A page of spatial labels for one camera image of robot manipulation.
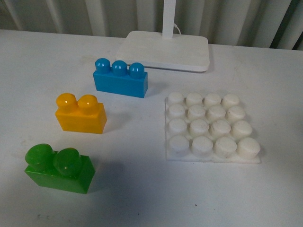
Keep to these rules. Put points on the yellow two-stud toy block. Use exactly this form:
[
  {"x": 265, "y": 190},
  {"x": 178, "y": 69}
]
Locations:
[{"x": 84, "y": 115}]

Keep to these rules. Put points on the blue three-stud toy block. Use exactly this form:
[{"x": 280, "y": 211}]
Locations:
[{"x": 119, "y": 78}]

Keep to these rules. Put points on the green two-stud toy block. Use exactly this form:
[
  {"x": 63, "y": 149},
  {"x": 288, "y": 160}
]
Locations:
[{"x": 65, "y": 170}]

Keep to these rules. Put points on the white desk lamp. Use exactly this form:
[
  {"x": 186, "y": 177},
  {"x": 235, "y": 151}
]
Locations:
[{"x": 166, "y": 50}]

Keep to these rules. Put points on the grey pleated curtain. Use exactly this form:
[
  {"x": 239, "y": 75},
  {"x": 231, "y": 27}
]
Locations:
[{"x": 255, "y": 23}]

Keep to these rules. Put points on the white studded base plate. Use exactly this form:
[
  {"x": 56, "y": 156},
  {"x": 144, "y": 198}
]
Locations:
[{"x": 208, "y": 129}]

